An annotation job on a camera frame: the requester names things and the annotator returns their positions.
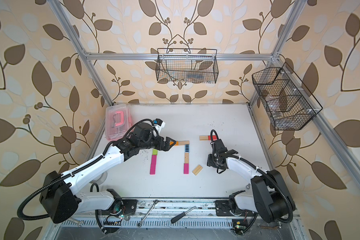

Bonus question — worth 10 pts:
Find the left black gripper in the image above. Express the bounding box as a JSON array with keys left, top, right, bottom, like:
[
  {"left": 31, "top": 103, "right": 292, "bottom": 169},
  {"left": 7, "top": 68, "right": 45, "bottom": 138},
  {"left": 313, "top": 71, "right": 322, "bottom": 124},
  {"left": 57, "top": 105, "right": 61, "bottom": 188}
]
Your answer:
[{"left": 137, "top": 133, "right": 176, "bottom": 152}]

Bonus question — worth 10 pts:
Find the blue striped block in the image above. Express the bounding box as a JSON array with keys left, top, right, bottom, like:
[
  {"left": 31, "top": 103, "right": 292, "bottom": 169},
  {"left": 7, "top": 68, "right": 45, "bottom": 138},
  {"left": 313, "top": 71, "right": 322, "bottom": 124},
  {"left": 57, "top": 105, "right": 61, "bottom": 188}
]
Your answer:
[{"left": 185, "top": 144, "right": 190, "bottom": 153}]

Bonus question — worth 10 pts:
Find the red block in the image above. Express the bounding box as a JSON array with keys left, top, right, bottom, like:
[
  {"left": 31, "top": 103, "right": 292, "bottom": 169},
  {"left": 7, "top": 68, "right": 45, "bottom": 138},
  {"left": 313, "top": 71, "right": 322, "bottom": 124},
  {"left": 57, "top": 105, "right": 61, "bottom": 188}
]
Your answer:
[{"left": 208, "top": 135, "right": 218, "bottom": 141}]

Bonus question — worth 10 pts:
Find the magenta block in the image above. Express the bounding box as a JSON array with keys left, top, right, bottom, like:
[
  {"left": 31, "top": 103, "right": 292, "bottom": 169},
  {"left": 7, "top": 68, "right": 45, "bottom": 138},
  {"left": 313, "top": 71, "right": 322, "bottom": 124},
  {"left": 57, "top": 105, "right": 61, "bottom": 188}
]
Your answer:
[
  {"left": 150, "top": 165, "right": 156, "bottom": 175},
  {"left": 184, "top": 164, "right": 189, "bottom": 175},
  {"left": 151, "top": 155, "right": 157, "bottom": 166}
]

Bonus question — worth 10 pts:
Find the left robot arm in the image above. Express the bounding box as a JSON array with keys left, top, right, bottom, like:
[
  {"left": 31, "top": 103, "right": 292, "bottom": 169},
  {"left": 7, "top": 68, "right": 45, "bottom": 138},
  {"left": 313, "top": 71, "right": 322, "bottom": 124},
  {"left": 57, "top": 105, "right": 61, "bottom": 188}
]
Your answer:
[{"left": 17, "top": 119, "right": 177, "bottom": 233}]

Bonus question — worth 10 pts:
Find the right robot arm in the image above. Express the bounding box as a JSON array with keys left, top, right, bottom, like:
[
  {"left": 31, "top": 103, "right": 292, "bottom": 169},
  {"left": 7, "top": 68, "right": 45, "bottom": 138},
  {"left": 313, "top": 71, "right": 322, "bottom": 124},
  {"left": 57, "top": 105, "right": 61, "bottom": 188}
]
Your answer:
[{"left": 207, "top": 130, "right": 296, "bottom": 235}]

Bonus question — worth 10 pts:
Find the small natural wood block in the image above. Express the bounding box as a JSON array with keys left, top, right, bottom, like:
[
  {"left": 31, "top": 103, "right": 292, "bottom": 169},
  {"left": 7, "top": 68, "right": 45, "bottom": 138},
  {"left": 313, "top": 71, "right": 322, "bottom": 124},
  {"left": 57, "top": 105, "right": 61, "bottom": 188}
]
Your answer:
[{"left": 192, "top": 165, "right": 203, "bottom": 176}]

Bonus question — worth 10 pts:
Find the pink plastic storage box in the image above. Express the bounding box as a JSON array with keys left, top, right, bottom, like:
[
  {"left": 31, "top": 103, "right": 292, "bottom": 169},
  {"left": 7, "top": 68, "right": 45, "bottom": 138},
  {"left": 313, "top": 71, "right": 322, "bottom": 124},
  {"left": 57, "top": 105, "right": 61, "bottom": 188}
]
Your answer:
[{"left": 105, "top": 104, "right": 133, "bottom": 141}]

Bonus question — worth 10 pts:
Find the silver wrench bottom left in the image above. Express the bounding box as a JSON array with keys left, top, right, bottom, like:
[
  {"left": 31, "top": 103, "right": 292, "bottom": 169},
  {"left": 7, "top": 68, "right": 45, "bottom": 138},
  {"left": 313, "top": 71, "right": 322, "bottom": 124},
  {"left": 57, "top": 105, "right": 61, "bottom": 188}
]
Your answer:
[{"left": 68, "top": 218, "right": 84, "bottom": 227}]

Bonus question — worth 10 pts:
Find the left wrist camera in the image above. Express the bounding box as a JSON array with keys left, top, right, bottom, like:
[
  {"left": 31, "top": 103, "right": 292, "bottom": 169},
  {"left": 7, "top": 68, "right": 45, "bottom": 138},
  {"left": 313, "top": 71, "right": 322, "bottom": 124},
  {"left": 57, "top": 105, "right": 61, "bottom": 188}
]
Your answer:
[{"left": 153, "top": 119, "right": 165, "bottom": 134}]

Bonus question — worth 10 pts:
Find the black handled screwdriver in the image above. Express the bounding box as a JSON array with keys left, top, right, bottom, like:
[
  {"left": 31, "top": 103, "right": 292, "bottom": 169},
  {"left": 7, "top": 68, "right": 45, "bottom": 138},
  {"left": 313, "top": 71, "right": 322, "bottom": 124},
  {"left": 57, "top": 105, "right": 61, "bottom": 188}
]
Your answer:
[{"left": 171, "top": 206, "right": 197, "bottom": 224}]

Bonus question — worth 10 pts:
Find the back black wire basket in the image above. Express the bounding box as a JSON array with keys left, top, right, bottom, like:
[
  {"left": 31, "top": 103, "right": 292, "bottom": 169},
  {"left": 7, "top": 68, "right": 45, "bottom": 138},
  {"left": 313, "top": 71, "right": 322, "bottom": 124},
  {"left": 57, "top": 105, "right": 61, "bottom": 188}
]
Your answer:
[{"left": 155, "top": 48, "right": 219, "bottom": 84}]

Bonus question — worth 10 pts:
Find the black wire basket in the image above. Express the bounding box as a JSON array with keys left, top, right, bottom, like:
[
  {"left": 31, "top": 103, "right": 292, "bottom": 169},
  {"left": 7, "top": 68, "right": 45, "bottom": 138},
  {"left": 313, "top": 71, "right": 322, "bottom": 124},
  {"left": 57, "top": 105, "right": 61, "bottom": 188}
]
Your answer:
[
  {"left": 155, "top": 48, "right": 219, "bottom": 84},
  {"left": 252, "top": 63, "right": 323, "bottom": 131}
]

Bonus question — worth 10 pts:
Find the silver wrench on rail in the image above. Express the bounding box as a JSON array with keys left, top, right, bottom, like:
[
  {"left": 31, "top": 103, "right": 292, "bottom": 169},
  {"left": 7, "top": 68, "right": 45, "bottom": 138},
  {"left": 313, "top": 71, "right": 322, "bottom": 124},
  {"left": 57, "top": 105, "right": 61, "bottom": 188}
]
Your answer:
[{"left": 137, "top": 200, "right": 160, "bottom": 228}]

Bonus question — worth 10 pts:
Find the right black wire basket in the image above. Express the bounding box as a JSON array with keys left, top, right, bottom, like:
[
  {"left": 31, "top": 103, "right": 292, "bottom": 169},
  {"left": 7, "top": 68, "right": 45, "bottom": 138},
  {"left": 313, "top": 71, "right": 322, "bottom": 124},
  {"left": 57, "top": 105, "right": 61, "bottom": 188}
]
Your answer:
[{"left": 252, "top": 63, "right": 323, "bottom": 131}]

